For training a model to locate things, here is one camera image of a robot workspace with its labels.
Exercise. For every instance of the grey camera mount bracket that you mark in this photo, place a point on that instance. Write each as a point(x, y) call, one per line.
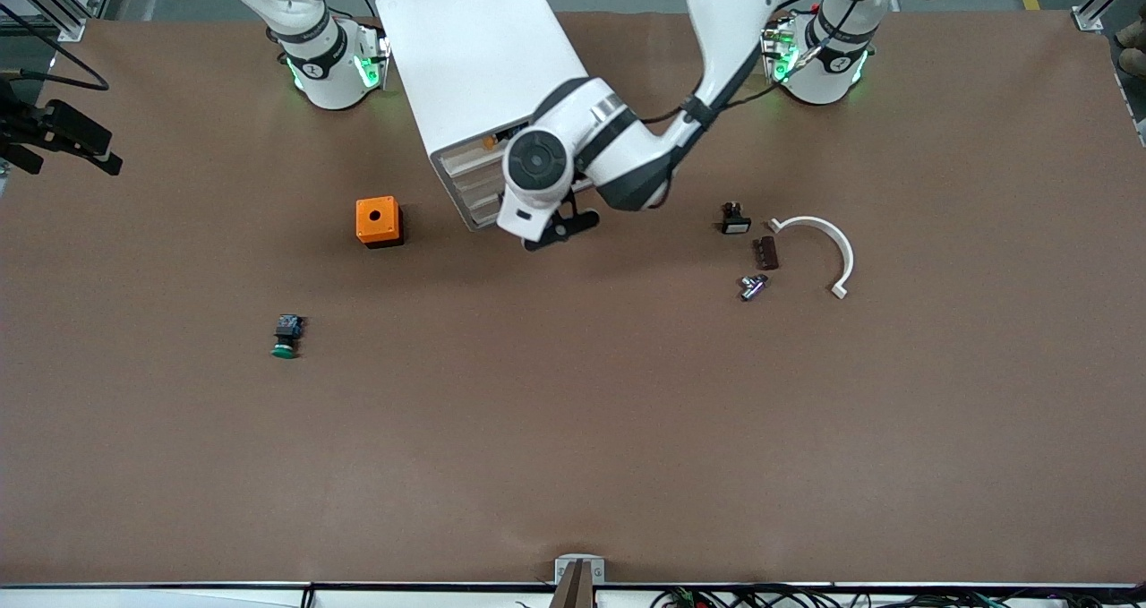
point(579, 581)

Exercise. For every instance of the orange button enclosure box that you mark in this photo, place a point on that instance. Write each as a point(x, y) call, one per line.
point(365, 209)

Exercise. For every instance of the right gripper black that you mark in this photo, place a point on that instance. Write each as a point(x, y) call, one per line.
point(20, 126)

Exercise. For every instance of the tan shoe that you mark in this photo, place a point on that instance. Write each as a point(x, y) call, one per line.
point(1133, 48)

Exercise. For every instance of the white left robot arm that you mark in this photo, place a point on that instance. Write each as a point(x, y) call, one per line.
point(734, 8)

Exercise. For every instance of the white curved plastic bracket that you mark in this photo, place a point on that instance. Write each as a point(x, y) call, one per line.
point(848, 259)

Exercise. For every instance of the green push button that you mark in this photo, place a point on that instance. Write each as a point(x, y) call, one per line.
point(285, 351)

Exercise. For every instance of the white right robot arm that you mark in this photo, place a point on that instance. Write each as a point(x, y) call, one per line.
point(327, 71)

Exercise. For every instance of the white drawer cabinet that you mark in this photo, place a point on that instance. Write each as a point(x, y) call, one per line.
point(466, 44)

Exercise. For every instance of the small black part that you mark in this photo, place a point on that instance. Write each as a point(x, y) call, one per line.
point(510, 132)

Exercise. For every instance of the small metal key switch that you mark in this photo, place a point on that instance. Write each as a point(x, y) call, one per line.
point(752, 287)

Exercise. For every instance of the small black switch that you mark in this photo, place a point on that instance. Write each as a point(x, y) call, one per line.
point(736, 225)

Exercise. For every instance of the brown terminal block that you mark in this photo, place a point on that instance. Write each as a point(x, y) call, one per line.
point(766, 253)

